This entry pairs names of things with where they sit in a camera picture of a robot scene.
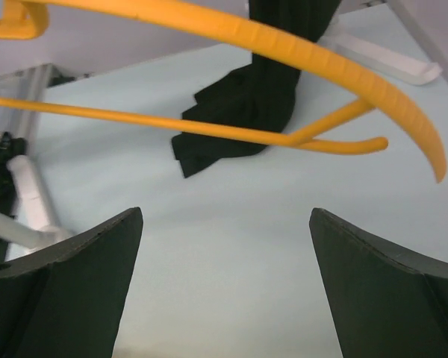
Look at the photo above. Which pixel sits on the yellow plastic hanger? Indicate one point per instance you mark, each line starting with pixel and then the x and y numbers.
pixel 372 91

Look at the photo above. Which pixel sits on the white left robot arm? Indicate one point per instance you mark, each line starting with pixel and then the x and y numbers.
pixel 27 217

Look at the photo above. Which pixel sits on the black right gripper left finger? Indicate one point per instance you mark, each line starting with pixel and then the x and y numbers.
pixel 67 299

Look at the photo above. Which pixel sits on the white rack base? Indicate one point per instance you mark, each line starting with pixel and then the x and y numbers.
pixel 404 68

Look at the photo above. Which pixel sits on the black tank top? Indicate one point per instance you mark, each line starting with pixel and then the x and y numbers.
pixel 261 95

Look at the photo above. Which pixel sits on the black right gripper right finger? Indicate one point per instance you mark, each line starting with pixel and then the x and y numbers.
pixel 386 300

